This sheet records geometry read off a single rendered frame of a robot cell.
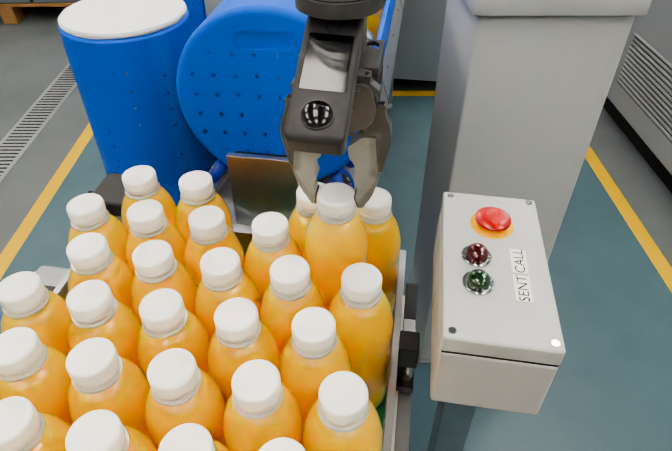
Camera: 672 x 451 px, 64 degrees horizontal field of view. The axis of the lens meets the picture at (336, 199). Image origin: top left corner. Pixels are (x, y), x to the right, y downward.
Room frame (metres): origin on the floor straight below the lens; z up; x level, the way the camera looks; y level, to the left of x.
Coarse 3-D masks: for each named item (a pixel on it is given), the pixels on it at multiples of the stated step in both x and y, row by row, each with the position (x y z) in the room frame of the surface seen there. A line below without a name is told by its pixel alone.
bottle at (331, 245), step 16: (320, 224) 0.40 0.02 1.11; (336, 224) 0.40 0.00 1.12; (352, 224) 0.40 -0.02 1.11; (304, 240) 0.41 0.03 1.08; (320, 240) 0.39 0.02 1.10; (336, 240) 0.39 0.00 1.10; (352, 240) 0.39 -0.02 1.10; (320, 256) 0.39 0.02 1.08; (336, 256) 0.38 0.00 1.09; (352, 256) 0.39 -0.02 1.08; (320, 272) 0.39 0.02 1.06; (336, 272) 0.38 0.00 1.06; (320, 288) 0.39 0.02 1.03; (336, 288) 0.38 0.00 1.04
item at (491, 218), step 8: (480, 208) 0.43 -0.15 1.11; (488, 208) 0.43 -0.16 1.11; (496, 208) 0.43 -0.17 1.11; (480, 216) 0.41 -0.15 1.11; (488, 216) 0.41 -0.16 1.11; (496, 216) 0.41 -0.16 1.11; (504, 216) 0.41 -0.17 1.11; (480, 224) 0.41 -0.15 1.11; (488, 224) 0.40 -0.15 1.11; (496, 224) 0.40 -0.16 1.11; (504, 224) 0.40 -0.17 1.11
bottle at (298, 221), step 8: (296, 208) 0.47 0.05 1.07; (296, 216) 0.47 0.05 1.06; (304, 216) 0.46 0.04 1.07; (288, 224) 0.48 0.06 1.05; (296, 224) 0.46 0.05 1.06; (304, 224) 0.46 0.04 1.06; (296, 232) 0.46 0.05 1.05; (304, 232) 0.45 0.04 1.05; (296, 240) 0.45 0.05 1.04; (304, 256) 0.45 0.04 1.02
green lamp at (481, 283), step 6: (474, 270) 0.34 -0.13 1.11; (480, 270) 0.34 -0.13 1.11; (468, 276) 0.33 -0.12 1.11; (474, 276) 0.33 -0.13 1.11; (480, 276) 0.33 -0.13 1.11; (486, 276) 0.33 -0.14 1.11; (468, 282) 0.33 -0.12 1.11; (474, 282) 0.33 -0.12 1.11; (480, 282) 0.33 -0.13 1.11; (486, 282) 0.33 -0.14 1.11; (474, 288) 0.32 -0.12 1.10; (480, 288) 0.32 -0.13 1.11; (486, 288) 0.32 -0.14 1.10
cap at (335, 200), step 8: (328, 184) 0.43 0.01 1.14; (336, 184) 0.43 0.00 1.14; (344, 184) 0.43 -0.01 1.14; (320, 192) 0.42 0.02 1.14; (328, 192) 0.42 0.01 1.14; (336, 192) 0.42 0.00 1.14; (344, 192) 0.42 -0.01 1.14; (352, 192) 0.42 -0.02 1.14; (320, 200) 0.41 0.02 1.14; (328, 200) 0.41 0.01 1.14; (336, 200) 0.41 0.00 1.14; (344, 200) 0.41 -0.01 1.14; (352, 200) 0.41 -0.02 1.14; (320, 208) 0.40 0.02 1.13; (328, 208) 0.40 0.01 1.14; (336, 208) 0.40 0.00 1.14; (344, 208) 0.40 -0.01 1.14; (352, 208) 0.41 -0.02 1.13; (328, 216) 0.40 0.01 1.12; (336, 216) 0.40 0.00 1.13; (344, 216) 0.40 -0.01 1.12
